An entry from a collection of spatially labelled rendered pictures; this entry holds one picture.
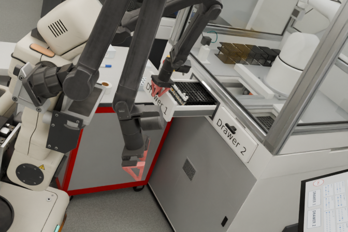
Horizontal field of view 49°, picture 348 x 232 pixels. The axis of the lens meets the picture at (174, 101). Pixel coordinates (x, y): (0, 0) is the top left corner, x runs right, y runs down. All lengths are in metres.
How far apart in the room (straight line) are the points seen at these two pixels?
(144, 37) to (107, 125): 1.11
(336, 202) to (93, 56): 0.93
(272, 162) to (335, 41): 0.58
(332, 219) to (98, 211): 1.46
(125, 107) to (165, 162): 1.33
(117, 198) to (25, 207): 0.71
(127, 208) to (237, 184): 0.87
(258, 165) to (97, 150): 0.88
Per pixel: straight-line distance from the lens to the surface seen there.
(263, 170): 1.73
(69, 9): 1.15
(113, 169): 2.28
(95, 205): 2.43
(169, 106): 1.78
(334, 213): 1.39
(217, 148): 1.95
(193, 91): 1.97
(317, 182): 1.56
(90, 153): 2.13
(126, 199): 2.52
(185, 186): 2.21
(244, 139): 1.77
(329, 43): 1.52
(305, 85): 1.56
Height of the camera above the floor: 1.79
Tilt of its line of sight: 29 degrees down
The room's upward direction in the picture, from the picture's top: 21 degrees clockwise
